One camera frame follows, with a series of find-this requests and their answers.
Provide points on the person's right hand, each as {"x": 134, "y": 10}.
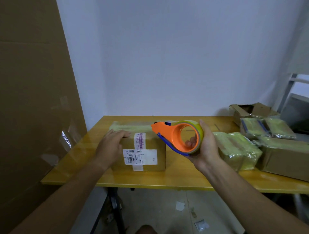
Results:
{"x": 207, "y": 152}

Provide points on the person's left hand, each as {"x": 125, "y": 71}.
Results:
{"x": 109, "y": 149}

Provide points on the taped box with label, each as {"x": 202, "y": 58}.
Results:
{"x": 223, "y": 147}

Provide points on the small box with 031 label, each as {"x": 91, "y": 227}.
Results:
{"x": 248, "y": 154}

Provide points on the large pink label cardboard box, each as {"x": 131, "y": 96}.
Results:
{"x": 154, "y": 143}

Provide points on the orange dispenser with yellow tape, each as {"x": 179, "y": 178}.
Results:
{"x": 166, "y": 131}

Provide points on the taped box with blue stripe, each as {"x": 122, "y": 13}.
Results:
{"x": 253, "y": 127}

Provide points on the row of cardboard boxes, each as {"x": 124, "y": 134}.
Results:
{"x": 262, "y": 109}

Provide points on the person's right forearm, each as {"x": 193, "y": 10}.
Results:
{"x": 253, "y": 205}

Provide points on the person's left forearm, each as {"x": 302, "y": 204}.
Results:
{"x": 60, "y": 202}

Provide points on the person's left leg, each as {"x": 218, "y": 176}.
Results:
{"x": 146, "y": 229}

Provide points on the large brown cardboard sheet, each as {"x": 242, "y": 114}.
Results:
{"x": 36, "y": 96}

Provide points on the yellow wooden table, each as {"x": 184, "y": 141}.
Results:
{"x": 181, "y": 173}

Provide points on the white paper scrap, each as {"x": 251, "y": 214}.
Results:
{"x": 180, "y": 206}

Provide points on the black metal table leg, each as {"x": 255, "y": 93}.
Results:
{"x": 116, "y": 212}

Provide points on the silver foil packet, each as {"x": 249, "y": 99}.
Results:
{"x": 201, "y": 225}

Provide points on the white metal shelf rack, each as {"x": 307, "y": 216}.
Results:
{"x": 289, "y": 91}

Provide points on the grey metal leg frame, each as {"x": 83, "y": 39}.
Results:
{"x": 299, "y": 205}

